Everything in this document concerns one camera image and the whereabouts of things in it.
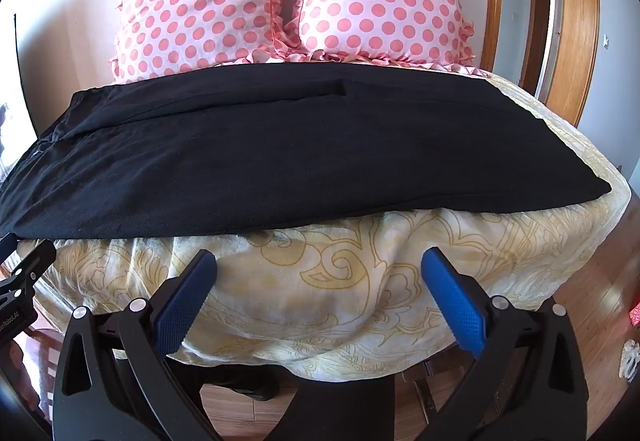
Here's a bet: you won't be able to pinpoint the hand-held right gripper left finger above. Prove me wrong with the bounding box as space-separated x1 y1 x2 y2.
52 248 219 441

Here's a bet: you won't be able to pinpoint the yellow patterned bed sheet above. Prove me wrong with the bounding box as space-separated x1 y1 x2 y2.
10 56 637 383

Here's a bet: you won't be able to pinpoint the wooden bed frame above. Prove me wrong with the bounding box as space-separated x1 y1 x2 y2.
20 325 63 424

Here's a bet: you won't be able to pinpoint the wooden door frame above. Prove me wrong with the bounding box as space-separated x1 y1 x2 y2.
542 0 601 128

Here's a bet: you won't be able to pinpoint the brown wooden door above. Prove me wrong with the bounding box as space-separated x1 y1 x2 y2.
520 0 552 96

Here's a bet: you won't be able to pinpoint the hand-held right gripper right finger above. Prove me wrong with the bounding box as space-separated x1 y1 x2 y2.
421 246 589 441

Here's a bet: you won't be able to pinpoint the black pants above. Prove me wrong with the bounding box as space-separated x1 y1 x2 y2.
0 62 615 242

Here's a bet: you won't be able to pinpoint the white fluffy object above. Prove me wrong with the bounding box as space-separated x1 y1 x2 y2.
617 340 640 380

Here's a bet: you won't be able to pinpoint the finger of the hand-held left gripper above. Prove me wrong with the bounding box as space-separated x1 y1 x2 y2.
0 233 57 297

